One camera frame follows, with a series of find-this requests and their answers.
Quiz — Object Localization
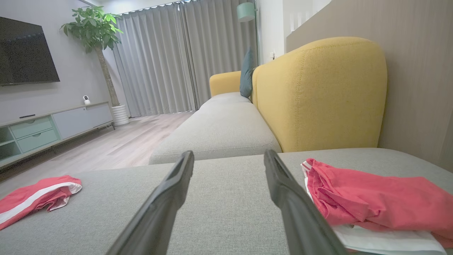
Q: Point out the grey mint TV cabinet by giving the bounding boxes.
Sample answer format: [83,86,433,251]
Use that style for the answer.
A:
[0,102,115,169]

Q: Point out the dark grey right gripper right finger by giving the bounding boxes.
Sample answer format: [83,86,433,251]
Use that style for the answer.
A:
[264,149,349,255]

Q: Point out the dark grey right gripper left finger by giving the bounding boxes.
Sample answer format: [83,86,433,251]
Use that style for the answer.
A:
[106,151,195,255]

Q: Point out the black flat television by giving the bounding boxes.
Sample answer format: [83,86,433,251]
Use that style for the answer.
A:
[0,16,61,86]

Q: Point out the white ribbed plant pot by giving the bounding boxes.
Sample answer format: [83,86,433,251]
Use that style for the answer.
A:
[111,104,130,126]

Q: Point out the far yellow back cushion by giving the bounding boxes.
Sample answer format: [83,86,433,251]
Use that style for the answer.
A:
[209,71,242,97]

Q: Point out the mint shade floor lamp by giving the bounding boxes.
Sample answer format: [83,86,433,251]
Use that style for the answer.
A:
[236,2,260,66]

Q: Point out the large yellow sofa backrest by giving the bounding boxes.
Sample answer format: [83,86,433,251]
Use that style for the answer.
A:
[251,36,388,153]

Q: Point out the red white garment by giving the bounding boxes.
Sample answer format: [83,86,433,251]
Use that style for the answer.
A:
[301,158,453,255]
[0,175,82,231]

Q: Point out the grey pleated curtains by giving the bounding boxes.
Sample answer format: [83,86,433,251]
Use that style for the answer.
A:
[113,0,259,117]

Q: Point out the long grey sofa seat cushion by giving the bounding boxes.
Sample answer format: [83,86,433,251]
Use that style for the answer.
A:
[149,92,282,165]

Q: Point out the green leafy indoor tree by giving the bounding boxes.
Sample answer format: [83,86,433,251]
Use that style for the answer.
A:
[60,5,124,107]

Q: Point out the teal throw pillow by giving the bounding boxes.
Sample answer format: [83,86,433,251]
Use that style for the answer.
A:
[240,46,254,98]

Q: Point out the large grey sofa chaise seat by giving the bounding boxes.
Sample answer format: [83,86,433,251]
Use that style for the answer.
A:
[0,148,453,255]

